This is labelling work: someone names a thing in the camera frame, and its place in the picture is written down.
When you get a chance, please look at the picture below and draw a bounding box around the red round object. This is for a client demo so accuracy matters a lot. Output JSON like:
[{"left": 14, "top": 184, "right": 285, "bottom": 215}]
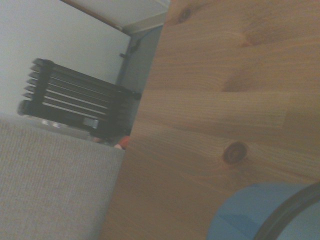
[{"left": 113, "top": 135, "right": 132, "bottom": 151}]

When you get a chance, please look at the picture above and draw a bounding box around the black slatted rack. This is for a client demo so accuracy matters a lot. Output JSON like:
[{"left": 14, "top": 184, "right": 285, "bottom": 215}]
[{"left": 16, "top": 57, "right": 142, "bottom": 141}]

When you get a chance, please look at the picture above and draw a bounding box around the grey fabric sofa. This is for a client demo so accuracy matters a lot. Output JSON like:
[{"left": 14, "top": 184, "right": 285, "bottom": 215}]
[{"left": 0, "top": 112, "right": 126, "bottom": 240}]

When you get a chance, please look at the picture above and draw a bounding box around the brown wooden rail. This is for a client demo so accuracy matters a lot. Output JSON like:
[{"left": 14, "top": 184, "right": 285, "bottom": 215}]
[{"left": 59, "top": 0, "right": 125, "bottom": 32}]

